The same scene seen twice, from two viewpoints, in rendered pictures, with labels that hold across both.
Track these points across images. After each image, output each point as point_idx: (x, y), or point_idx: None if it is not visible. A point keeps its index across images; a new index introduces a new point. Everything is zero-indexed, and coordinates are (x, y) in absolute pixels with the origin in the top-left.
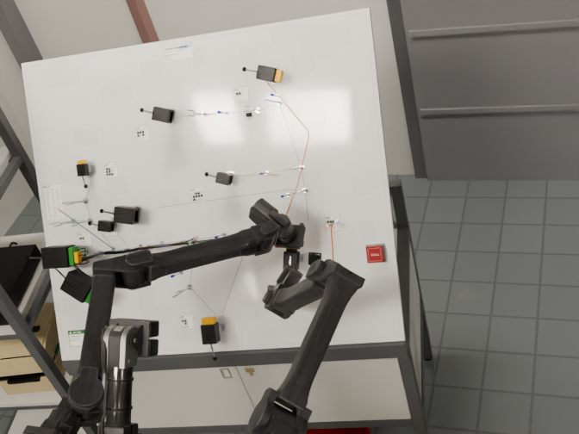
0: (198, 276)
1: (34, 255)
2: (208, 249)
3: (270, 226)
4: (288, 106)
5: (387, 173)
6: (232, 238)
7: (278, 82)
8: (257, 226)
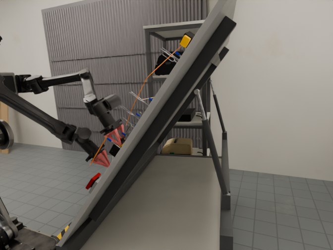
0: None
1: (186, 117)
2: (85, 88)
3: (90, 98)
4: (165, 59)
5: (125, 141)
6: (90, 92)
7: (180, 43)
8: (94, 95)
